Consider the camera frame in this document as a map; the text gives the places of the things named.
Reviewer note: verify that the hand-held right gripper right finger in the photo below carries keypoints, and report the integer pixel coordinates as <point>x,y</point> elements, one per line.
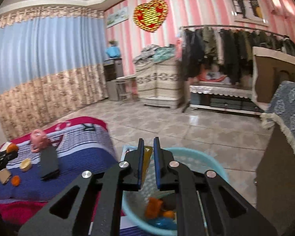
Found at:
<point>157,167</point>

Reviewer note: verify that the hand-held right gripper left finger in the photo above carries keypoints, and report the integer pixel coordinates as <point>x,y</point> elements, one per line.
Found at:
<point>140,167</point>

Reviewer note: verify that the foil snack bag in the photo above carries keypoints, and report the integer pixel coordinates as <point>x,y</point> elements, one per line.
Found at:
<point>147,162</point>

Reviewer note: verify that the orange snack packet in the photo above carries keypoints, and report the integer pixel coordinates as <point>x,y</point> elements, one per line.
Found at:
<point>153,207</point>

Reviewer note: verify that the light blue plastic basket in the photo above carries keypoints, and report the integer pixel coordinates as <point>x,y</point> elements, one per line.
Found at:
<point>199,159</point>

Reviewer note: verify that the blue plastic bag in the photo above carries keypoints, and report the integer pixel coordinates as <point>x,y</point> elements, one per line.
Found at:
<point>162,223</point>

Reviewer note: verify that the printed paper sheet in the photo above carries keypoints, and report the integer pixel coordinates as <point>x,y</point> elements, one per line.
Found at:
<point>128,151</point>

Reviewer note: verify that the orange pumpkin toy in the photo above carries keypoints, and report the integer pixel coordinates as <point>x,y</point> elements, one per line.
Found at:
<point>15,180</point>

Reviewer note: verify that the cream paper bowl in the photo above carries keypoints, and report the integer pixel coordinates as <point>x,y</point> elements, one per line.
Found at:
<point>26,164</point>

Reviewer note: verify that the black padded case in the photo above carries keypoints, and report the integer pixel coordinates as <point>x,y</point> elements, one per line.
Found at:
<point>49,163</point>

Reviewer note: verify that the cloth-covered cabinet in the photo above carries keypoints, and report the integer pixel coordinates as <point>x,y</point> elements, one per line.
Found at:
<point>157,81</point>

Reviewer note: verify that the small metal side table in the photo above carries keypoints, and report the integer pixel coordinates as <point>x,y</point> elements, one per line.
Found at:
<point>124,80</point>

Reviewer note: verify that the low bench with lace cover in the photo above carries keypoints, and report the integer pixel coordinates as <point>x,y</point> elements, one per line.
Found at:
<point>218,93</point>

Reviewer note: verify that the grey water dispenser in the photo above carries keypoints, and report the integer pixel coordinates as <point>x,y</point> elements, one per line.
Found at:
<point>113,71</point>

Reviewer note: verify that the blue floral curtain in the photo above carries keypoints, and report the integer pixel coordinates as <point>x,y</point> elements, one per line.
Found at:
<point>44,61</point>

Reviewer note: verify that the red white printed bag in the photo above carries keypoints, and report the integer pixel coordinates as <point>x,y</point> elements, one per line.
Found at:
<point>213,76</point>

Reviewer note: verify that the pile of clothes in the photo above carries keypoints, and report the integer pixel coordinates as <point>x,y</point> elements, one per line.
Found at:
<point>154,52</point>

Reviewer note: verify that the brown wooden cabinet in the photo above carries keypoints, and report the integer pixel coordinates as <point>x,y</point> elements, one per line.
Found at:
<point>272,177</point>

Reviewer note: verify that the plant with blue cover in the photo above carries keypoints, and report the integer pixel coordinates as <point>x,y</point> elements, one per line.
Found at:
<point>113,51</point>

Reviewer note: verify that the row of hanging clothes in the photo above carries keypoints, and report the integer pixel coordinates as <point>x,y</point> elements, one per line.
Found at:
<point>228,46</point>

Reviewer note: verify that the blue lace cloth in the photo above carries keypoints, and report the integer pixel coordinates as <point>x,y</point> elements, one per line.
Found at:
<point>290,108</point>

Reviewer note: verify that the cardboard box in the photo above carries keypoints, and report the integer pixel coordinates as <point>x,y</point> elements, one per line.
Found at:
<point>270,73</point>

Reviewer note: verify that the red gold heart decoration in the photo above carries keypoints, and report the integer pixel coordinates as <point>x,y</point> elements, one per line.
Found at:
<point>151,14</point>

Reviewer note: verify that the metal clothes rack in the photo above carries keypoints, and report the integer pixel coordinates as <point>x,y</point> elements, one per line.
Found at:
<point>226,27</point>

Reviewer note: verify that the framed window picture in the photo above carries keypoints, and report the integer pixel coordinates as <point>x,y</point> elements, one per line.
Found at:
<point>245,2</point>

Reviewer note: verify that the landscape wall poster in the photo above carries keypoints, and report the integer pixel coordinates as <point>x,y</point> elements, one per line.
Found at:
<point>116,17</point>

